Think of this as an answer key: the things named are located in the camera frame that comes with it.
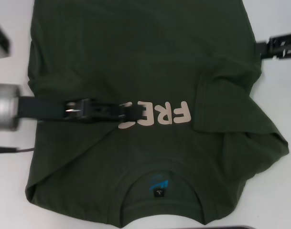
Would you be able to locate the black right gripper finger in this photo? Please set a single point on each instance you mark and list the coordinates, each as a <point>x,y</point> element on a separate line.
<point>279,40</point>
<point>261,49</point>

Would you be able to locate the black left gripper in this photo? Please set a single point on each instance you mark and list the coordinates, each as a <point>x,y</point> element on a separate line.
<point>40,107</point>

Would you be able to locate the dark green FREE! t-shirt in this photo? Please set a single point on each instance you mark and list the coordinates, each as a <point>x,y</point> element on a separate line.
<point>147,59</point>

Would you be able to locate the dark robot torso edge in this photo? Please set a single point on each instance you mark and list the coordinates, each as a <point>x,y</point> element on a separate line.
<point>188,227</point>

